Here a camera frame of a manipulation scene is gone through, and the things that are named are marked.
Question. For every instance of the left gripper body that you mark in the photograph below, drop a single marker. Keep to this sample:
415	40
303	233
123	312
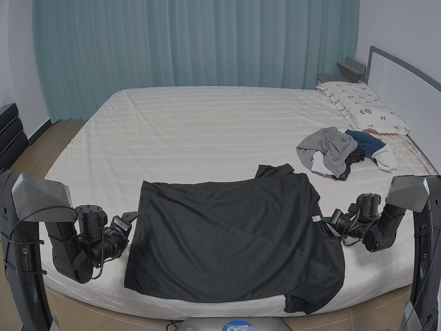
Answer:
115	241

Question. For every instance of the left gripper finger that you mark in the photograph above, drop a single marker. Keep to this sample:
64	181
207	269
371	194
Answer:
132	217

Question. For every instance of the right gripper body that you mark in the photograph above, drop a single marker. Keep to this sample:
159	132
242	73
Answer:
344	226

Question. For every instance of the black polo shirt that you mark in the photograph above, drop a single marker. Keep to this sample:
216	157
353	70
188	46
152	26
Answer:
224	236

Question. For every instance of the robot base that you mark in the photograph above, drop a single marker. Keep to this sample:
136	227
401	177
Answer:
206	326

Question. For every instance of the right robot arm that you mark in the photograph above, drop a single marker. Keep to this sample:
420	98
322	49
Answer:
386	226

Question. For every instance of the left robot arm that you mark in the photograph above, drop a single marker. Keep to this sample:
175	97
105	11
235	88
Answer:
27	271

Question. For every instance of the pile of clothes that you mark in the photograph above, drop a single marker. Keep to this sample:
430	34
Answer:
330	150

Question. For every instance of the bed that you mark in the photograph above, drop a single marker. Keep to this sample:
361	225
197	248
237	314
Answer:
206	133

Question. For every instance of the white printed pillow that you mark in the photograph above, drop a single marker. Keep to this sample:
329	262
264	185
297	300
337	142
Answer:
361	105

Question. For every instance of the black chest of drawers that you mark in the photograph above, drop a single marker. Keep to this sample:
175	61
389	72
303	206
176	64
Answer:
12	140

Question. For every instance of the grey bedside table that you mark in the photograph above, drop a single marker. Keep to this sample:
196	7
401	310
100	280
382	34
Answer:
348	69

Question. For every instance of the blue-green curtain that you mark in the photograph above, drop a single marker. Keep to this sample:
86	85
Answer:
189	29

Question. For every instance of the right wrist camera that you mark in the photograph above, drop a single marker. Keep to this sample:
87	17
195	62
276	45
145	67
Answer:
354	209

